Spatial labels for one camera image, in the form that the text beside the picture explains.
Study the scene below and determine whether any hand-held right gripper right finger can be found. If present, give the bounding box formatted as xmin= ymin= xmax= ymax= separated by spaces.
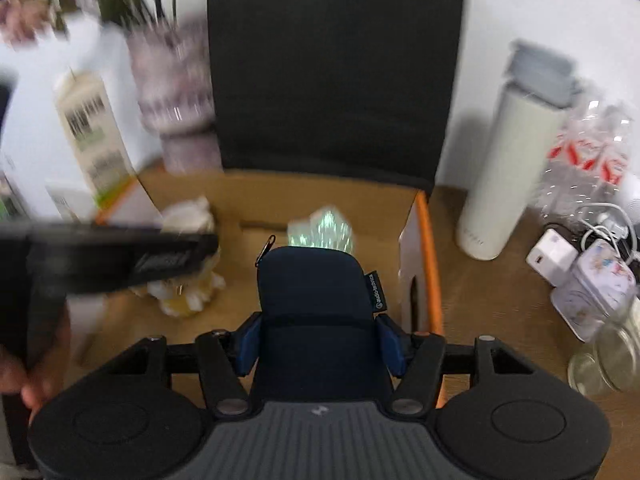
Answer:
xmin=375 ymin=314 xmax=538 ymax=417

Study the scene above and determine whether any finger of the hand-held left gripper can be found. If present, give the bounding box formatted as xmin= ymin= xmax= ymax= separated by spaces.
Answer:
xmin=127 ymin=231 xmax=221 ymax=288

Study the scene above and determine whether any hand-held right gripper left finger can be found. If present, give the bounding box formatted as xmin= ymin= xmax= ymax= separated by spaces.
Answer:
xmin=102 ymin=312 xmax=264 ymax=420

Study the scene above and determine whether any navy blue zip pouch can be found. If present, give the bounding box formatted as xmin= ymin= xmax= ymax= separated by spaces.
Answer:
xmin=250 ymin=234 xmax=396 ymax=406

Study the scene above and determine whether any red cardboard box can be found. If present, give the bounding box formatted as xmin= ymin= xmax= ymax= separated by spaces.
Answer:
xmin=65 ymin=167 xmax=446 ymax=411

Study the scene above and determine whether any wooden desktop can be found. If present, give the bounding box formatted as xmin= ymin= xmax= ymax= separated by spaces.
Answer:
xmin=427 ymin=185 xmax=640 ymax=401

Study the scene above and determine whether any person's left hand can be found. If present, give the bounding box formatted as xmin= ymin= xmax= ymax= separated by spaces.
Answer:
xmin=0 ymin=310 xmax=68 ymax=426

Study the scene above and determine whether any cream crumpled paper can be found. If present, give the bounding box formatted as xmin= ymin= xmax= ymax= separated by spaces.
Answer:
xmin=132 ymin=195 xmax=226 ymax=318

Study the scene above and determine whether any pale green crumpled wrapper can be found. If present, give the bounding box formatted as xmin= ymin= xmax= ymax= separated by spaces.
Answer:
xmin=287 ymin=205 xmax=356 ymax=256

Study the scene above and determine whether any white green milk carton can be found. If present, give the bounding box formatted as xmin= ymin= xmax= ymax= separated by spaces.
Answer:
xmin=52 ymin=70 xmax=138 ymax=211

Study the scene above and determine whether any pink marbled vase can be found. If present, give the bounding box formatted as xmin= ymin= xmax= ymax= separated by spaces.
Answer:
xmin=127 ymin=17 xmax=223 ymax=173

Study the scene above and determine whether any white power adapter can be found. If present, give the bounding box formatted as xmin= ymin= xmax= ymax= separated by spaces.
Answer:
xmin=526 ymin=229 xmax=578 ymax=288

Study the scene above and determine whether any printed tin box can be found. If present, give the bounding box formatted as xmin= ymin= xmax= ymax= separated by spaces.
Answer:
xmin=550 ymin=240 xmax=638 ymax=343

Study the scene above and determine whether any white thermos bottle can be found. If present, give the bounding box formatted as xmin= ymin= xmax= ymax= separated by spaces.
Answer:
xmin=455 ymin=40 xmax=583 ymax=261

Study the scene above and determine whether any black paper bag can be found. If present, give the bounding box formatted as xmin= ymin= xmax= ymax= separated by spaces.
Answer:
xmin=206 ymin=0 xmax=466 ymax=196

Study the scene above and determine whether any wrapped water bottle pack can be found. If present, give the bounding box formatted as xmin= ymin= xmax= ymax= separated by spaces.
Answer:
xmin=532 ymin=100 xmax=640 ymax=216

